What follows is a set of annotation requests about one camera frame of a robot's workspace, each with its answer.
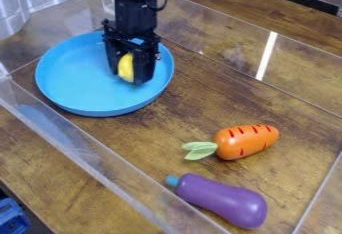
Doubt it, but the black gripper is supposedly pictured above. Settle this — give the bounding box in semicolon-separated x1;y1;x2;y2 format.
102;0;161;84

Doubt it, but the yellow toy lemon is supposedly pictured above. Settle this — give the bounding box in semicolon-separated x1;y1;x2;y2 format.
117;53;133;82

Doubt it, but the blue round tray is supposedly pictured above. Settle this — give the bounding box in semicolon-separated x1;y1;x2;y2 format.
34;31;174;117

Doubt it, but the orange toy carrot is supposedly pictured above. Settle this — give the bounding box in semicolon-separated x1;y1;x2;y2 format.
181;124;279;161

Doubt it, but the purple toy eggplant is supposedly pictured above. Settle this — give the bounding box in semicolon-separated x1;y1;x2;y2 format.
165;173;267;230

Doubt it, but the blue object at corner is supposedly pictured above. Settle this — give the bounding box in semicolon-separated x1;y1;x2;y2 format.
0;198;30;234

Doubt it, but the clear acrylic enclosure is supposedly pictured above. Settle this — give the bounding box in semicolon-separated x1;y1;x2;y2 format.
0;0;342;234

